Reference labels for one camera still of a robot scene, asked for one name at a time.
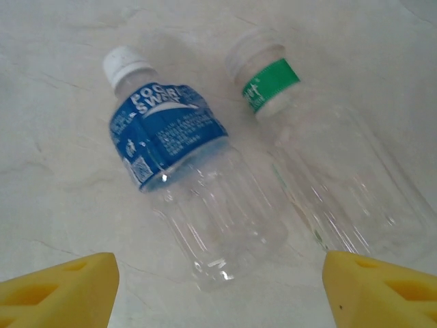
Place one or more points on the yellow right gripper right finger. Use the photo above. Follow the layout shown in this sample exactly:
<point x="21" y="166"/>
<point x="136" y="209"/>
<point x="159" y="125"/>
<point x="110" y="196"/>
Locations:
<point x="382" y="294"/>

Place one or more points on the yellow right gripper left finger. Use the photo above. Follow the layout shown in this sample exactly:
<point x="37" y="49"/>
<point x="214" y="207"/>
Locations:
<point x="61" y="294"/>

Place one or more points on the blue label bottle white cap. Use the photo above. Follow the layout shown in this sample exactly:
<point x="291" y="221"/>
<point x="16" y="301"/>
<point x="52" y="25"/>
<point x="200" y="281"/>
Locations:
<point x="170" y="130"/>

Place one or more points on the clear bottle green neck label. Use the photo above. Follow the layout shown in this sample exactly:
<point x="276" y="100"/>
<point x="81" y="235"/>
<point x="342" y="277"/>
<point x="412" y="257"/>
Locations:
<point x="273" y="82"/>

